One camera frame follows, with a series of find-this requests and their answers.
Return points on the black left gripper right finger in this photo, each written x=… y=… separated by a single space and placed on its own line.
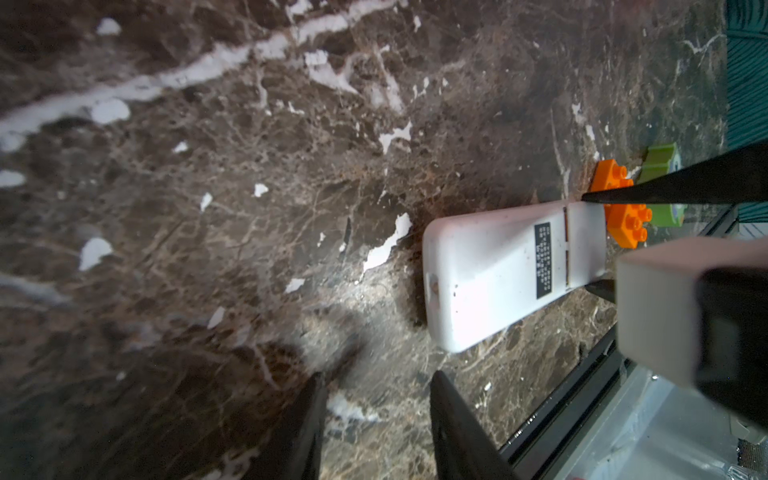
x=462 y=449

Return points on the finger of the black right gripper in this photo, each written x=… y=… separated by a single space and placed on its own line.
x=735 y=177
x=603 y=288

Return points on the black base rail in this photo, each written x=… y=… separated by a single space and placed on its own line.
x=613 y=419

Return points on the white red remote control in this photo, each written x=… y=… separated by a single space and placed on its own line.
x=485 y=271

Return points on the orange toy brick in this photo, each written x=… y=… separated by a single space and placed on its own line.
x=625 y=223

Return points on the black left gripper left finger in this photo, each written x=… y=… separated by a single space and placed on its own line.
x=294 y=448

